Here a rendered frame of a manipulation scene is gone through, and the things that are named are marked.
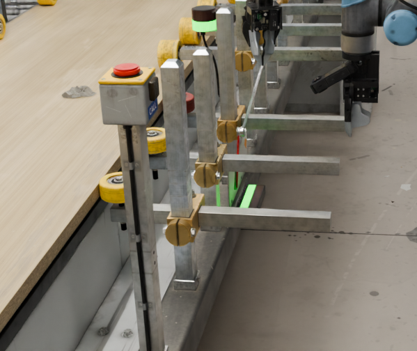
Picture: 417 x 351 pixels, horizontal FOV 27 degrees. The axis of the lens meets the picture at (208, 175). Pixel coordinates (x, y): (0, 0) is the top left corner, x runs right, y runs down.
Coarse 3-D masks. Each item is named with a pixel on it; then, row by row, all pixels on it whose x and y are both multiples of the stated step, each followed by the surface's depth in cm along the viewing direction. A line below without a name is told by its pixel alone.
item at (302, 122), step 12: (192, 120) 217; (216, 120) 216; (252, 120) 214; (264, 120) 213; (276, 120) 212; (288, 120) 212; (300, 120) 211; (312, 120) 210; (324, 120) 210; (336, 120) 209
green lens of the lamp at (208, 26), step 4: (192, 20) 202; (192, 24) 203; (196, 24) 201; (200, 24) 201; (204, 24) 200; (208, 24) 201; (212, 24) 201; (216, 24) 202; (192, 28) 204; (196, 28) 202; (200, 28) 201; (204, 28) 201; (208, 28) 201; (212, 28) 201; (216, 28) 202
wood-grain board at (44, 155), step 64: (64, 0) 328; (128, 0) 323; (192, 0) 317; (0, 64) 253; (64, 64) 250; (192, 64) 248; (0, 128) 204; (64, 128) 202; (0, 192) 171; (64, 192) 169; (0, 256) 147; (0, 320) 131
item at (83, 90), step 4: (72, 88) 224; (76, 88) 223; (80, 88) 223; (84, 88) 223; (88, 88) 223; (64, 92) 222; (68, 92) 223; (72, 92) 223; (76, 92) 222; (80, 92) 222; (84, 92) 222; (88, 92) 223; (92, 92) 223; (64, 96) 222; (68, 96) 222; (72, 96) 221; (76, 96) 221; (80, 96) 222; (84, 96) 222; (88, 96) 222
